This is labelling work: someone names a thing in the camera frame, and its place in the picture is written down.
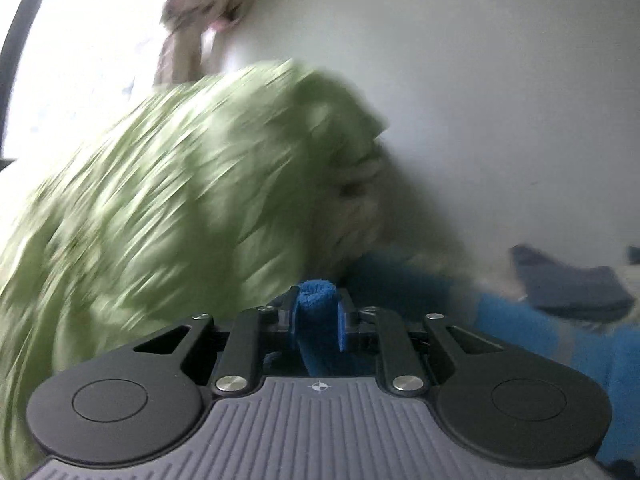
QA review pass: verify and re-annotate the patterned curtain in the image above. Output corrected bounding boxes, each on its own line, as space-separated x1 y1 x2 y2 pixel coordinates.
154 0 247 86

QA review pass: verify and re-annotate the blue fleece garment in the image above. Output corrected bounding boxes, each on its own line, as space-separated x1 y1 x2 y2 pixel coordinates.
261 251 640 480

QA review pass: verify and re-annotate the green white blanket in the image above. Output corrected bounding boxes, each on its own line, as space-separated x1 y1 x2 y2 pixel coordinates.
1 61 384 479

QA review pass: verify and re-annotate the dark navy garment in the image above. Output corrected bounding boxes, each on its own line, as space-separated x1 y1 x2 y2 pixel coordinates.
510 245 636 323

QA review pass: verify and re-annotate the black window frame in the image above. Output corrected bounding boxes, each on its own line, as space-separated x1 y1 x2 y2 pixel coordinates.
1 0 43 146

